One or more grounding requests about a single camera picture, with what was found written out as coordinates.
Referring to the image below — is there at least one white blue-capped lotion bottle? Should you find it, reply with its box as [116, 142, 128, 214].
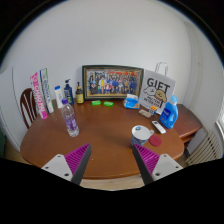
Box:
[54, 85, 65, 110]

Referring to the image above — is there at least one brown wooden side table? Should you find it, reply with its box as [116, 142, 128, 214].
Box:
[173, 103, 203, 144]

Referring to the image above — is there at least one white radiator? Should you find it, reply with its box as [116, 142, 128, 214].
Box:
[185, 130, 224, 167]

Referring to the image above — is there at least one colourful puzzle cube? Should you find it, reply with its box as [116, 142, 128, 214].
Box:
[148, 105, 158, 116]

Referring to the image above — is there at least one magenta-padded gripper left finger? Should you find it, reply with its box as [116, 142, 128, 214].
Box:
[41, 143, 93, 186]

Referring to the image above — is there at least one amber pump bottle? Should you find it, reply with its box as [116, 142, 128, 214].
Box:
[75, 81, 85, 105]

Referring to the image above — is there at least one blue painted ceramic mug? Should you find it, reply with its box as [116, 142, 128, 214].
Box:
[130, 125, 155, 148]

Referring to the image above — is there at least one white flat board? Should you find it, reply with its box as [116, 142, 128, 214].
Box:
[0, 66, 28, 151]

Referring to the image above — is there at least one clear purple-capped water bottle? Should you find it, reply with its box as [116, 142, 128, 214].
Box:
[60, 97, 80, 138]

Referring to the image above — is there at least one small flat printed box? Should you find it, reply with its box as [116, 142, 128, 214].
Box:
[138, 108, 153, 119]

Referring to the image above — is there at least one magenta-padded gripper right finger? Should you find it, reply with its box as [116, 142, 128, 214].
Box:
[132, 143, 184, 186]

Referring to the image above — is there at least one blue tissue pack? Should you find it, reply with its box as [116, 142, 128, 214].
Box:
[122, 93, 140, 110]

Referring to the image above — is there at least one white paper gift bag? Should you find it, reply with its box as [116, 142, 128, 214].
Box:
[138, 61, 177, 115]

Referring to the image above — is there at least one brown wooden chair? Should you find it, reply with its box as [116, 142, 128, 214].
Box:
[19, 87, 39, 130]

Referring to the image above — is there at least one dark blue pump bottle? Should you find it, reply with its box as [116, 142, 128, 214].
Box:
[63, 78, 75, 106]

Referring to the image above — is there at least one white green shuttlecock tube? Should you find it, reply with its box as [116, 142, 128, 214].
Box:
[39, 67, 55, 114]

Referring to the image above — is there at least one blue detergent bottle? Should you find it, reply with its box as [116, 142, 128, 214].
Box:
[159, 95, 179, 130]

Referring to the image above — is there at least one pink shuttlecock tube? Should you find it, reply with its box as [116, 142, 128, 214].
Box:
[29, 71, 49, 120]

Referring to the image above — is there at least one framed group photo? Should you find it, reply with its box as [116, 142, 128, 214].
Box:
[81, 64, 145, 101]

